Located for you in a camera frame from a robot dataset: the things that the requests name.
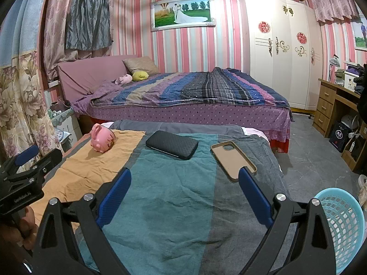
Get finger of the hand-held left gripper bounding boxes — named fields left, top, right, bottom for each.
left=17, top=149, right=63, bottom=181
left=13, top=146, right=39, bottom=167

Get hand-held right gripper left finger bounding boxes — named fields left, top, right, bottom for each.
left=32, top=168, right=132, bottom=275

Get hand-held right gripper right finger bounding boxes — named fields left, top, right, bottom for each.
left=238, top=167, right=336, bottom=275

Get light blue plastic basket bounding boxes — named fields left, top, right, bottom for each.
left=311, top=187, right=363, bottom=274

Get person's left hand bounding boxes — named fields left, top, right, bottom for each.
left=8, top=206, right=39, bottom=251

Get orange cloth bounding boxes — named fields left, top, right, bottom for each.
left=29, top=129, right=147, bottom=232

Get cluttered bedside stand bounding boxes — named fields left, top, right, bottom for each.
left=49, top=100, right=81, bottom=149

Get beige phone case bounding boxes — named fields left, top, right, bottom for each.
left=210, top=140, right=258, bottom=183

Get teal cloth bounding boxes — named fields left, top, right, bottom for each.
left=77, top=132, right=227, bottom=275

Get pink piggy bank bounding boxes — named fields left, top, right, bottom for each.
left=90, top=124, right=116, bottom=153

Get floral curtain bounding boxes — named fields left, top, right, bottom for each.
left=0, top=0, right=64, bottom=161

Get black textured case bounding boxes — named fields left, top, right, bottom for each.
left=145, top=130, right=199, bottom=160

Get purple bed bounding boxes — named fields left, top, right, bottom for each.
left=56, top=54, right=293, bottom=153

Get black paper bag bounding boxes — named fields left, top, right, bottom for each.
left=329, top=121, right=352, bottom=153

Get white shoe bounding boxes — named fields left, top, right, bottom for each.
left=357, top=175, right=367, bottom=207

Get wooden desk with drawers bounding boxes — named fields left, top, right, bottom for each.
left=312, top=78, right=367, bottom=174

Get white fan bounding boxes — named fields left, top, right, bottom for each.
left=340, top=114, right=359, bottom=129

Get striped quilt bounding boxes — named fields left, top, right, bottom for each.
left=90, top=67, right=291, bottom=109

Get yellow plush toy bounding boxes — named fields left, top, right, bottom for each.
left=132, top=70, right=149, bottom=82

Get white wardrobe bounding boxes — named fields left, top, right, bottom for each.
left=239, top=0, right=323, bottom=111

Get beige pillow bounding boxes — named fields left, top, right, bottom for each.
left=123, top=57, right=160, bottom=75

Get pink patterned curtain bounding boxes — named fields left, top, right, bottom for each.
left=43, top=0, right=114, bottom=82

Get white storage box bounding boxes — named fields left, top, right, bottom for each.
left=344, top=71, right=360, bottom=91

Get grey curtain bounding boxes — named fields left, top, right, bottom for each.
left=65, top=0, right=113, bottom=50

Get desk lamp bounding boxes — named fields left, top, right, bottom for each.
left=328, top=54, right=341, bottom=81

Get pile of dark clothes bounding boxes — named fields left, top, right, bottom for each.
left=353, top=63, right=367, bottom=95

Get small framed photo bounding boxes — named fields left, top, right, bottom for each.
left=351, top=20, right=367, bottom=50

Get framed wedding photo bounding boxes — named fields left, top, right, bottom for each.
left=150, top=0, right=215, bottom=32

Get pink curtain valance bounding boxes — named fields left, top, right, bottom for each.
left=309, top=0, right=359, bottom=23

